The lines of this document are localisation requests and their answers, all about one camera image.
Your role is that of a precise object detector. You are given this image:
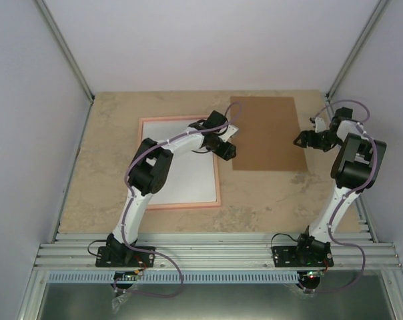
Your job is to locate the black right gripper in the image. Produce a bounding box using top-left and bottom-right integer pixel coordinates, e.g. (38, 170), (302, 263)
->
(294, 130), (343, 150)

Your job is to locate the brown cardboard backing board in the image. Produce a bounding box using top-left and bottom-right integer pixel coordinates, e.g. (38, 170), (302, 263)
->
(230, 96), (308, 171)

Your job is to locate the red forest photo print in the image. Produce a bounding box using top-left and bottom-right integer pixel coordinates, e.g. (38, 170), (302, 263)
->
(141, 120), (218, 205)

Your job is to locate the pink wooden picture frame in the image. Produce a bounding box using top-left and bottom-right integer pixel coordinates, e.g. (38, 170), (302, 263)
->
(136, 115), (222, 212)

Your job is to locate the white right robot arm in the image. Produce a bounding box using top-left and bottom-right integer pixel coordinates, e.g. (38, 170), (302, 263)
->
(294, 118), (387, 243)

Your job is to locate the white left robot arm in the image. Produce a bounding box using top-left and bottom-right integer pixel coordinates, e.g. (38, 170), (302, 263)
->
(106, 120), (238, 266)

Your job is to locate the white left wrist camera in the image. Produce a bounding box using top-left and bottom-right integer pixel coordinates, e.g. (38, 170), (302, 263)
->
(218, 125), (239, 142)

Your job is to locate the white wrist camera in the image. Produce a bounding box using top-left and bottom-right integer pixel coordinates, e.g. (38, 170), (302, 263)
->
(218, 125), (239, 142)
(313, 117), (328, 133)

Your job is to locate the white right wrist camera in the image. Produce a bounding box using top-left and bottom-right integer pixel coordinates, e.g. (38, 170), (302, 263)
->
(313, 117), (328, 133)

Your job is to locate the aluminium rail platform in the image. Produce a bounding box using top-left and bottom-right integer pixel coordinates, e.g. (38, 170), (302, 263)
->
(34, 220), (402, 271)

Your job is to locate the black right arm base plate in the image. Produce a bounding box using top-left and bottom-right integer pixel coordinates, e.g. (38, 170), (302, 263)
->
(272, 243), (334, 267)

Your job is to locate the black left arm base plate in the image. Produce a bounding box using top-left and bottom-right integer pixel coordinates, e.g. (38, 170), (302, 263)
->
(95, 245), (155, 269)

